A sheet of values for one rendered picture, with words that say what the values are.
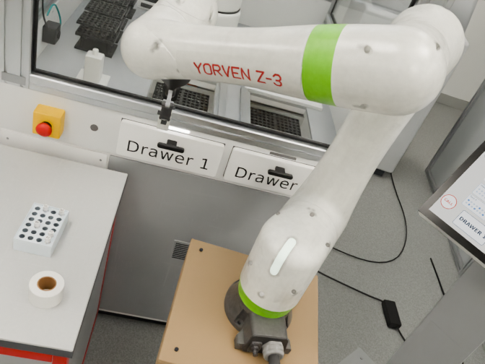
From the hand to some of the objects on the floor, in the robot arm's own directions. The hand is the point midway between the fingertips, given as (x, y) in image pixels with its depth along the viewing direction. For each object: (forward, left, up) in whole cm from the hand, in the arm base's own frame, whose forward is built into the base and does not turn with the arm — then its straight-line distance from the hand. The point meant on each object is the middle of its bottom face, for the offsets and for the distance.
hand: (164, 119), depth 123 cm
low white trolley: (-22, +39, -101) cm, 111 cm away
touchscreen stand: (-27, -97, -101) cm, 142 cm away
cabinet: (+52, -12, -104) cm, 117 cm away
